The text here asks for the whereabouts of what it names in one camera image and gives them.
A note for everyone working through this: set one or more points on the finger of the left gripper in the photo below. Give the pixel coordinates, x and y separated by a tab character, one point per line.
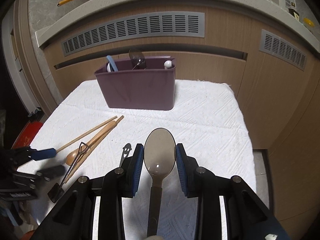
27	154
47	173

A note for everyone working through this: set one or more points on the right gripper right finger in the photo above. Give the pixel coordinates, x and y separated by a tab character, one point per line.
247	217

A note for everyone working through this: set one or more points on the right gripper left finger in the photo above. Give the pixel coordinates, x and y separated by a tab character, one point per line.
73	214

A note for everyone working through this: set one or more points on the black wire-handle spatula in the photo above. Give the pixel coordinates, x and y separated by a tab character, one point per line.
57	191

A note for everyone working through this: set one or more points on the wooden spoon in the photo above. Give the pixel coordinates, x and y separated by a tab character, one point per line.
71	156

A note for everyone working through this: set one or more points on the wooden chopstick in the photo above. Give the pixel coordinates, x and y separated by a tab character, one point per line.
93	147
85	134

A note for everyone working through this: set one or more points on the steel smiley-handle spoon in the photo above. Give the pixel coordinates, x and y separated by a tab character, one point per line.
125	153

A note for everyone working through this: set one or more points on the blue-grey plastic spoon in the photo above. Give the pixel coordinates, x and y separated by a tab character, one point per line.
112	62

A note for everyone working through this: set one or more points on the white ball-end utensil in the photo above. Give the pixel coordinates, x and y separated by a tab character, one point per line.
168	64

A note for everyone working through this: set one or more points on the red floor mat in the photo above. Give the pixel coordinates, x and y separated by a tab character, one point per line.
27	134

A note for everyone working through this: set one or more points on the white textured table cloth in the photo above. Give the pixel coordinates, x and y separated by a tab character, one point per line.
205	118

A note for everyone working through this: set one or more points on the purple plastic utensil caddy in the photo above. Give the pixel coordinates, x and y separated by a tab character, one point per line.
152	88

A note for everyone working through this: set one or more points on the small grey vent grille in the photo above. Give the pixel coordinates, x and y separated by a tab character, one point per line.
282	49

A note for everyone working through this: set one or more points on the long grey vent grille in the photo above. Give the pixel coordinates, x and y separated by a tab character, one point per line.
151	24

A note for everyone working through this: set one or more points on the yellow lid jar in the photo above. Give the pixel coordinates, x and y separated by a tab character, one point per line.
307	22

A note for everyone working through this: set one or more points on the dark sauce bottle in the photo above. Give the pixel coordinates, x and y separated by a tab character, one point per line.
294	13

